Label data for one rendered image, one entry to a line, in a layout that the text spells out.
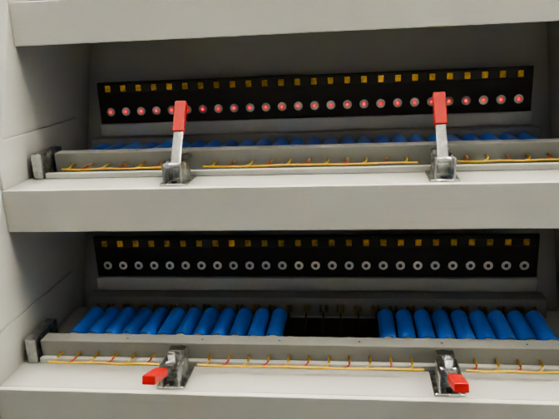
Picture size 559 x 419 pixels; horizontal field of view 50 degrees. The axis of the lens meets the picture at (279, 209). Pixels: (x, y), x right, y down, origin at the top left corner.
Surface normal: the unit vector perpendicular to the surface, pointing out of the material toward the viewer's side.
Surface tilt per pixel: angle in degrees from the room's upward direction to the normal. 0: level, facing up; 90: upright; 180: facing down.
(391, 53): 90
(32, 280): 90
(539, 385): 21
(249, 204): 111
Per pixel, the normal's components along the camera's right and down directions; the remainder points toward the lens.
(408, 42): -0.12, -0.07
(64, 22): -0.11, 0.28
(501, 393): -0.04, -0.96
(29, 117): 0.99, -0.01
